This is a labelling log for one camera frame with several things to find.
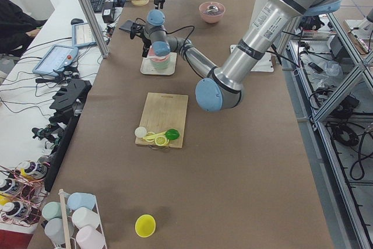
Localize paint bottle yellow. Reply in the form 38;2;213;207
18;161;48;180

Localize computer mouse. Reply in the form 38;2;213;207
71;18;84;25

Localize large pink bowl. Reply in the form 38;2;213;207
199;1;226;23

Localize grey folded cloth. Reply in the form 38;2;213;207
119;20;136;33

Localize white plastic cup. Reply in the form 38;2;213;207
72;207;100;229

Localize white steamed bun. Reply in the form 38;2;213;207
135;127;147;138

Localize aluminium frame post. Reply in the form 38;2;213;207
78;0;109;59

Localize metal ice scoop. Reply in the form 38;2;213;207
205;5;220;16

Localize paint bottle lower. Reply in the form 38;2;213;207
2;201;31;221

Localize paint bottle middle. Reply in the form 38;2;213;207
0;178;23;197

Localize black power adapter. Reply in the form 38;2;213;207
101;2;115;23

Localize cream serving tray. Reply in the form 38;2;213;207
140;52;177;76

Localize lemon slice near lime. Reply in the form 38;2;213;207
154;135;169;146

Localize blue plastic cup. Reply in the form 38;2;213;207
67;192;96;211

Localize bamboo cutting board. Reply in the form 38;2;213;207
139;92;188;148

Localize stacked green bowls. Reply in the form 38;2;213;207
150;58;170;71

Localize yellow plastic knife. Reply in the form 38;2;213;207
142;131;166;141

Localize green plastic cup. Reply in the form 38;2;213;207
41;202;62;221

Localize blue teach pendant tablet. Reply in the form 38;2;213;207
32;44;79;76

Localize small pink bowl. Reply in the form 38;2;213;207
147;47;170;62

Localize green lime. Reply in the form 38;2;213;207
165;128;180;141

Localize grey plastic cup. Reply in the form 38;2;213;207
44;218;65;244

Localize pink plastic cup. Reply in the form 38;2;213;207
76;225;105;249

